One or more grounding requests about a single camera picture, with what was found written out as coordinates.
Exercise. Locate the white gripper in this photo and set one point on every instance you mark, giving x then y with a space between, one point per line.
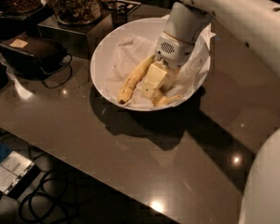
174 51

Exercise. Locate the curved yellow banana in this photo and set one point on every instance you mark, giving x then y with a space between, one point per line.
159 98

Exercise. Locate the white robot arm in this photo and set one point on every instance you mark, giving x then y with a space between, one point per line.
257 24

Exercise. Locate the long yellow banana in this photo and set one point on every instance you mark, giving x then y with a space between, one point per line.
126 91

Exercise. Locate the white paper napkin in bowl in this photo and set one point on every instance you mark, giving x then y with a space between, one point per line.
134 49

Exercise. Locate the white bowl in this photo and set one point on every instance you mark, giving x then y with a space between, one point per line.
147 28

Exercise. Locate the dark metal stand block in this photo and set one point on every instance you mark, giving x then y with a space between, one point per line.
80 41

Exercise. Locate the glass jar of granola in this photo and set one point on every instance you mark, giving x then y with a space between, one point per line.
76 12

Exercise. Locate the black vr headset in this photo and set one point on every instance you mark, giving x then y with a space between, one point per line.
34 58

